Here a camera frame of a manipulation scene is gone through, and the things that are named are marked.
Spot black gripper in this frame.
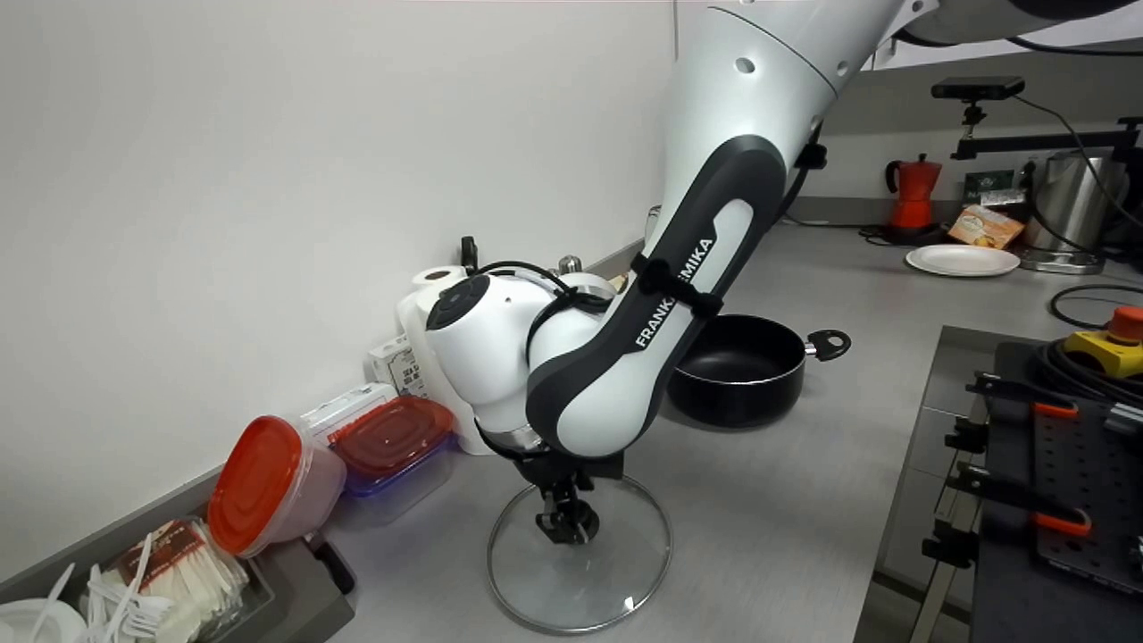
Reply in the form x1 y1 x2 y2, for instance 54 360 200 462
478 433 629 549

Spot glass lid with black knob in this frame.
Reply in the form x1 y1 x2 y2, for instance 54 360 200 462
484 472 677 641

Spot flat container with red lid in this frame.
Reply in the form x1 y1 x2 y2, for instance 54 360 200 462
327 393 465 529

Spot round container with red lid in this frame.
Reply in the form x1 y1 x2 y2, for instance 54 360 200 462
203 413 349 562

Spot red moka pot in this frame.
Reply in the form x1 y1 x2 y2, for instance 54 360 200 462
881 150 948 236

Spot white paper towel roll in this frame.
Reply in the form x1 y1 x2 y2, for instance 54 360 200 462
394 288 503 462
412 261 471 294

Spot white flat box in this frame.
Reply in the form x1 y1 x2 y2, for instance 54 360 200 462
294 377 398 438

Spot grey tray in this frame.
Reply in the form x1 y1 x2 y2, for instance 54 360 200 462
0 514 356 643

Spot packet of white plastic cutlery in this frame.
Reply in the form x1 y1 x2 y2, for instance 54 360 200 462
84 518 259 643

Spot white plate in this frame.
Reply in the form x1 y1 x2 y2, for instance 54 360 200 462
902 238 1025 281

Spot orange snack packet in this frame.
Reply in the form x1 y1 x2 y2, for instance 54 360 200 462
948 199 1029 254

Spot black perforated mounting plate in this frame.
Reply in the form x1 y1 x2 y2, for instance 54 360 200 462
975 341 1143 601

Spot small green box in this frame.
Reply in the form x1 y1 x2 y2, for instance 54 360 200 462
960 168 1029 206

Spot white bowl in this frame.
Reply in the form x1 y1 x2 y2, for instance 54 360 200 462
0 598 88 643

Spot yellow emergency stop box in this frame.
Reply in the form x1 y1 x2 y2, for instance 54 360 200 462
1062 302 1143 383

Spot steel electric kettle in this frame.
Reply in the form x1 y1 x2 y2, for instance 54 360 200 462
1025 150 1134 276

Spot black pot with two handles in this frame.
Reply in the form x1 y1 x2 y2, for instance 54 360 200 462
660 311 859 430

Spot white wall power outlet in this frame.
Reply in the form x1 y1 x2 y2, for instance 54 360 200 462
360 336 430 400

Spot black clamp with orange handle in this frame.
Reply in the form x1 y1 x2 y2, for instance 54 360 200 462
919 462 1099 572
944 367 1089 456

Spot black looped cable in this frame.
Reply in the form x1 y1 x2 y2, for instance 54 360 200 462
1046 280 1143 331

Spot black camera on mount arm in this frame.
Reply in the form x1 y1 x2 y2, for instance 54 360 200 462
930 75 1143 164

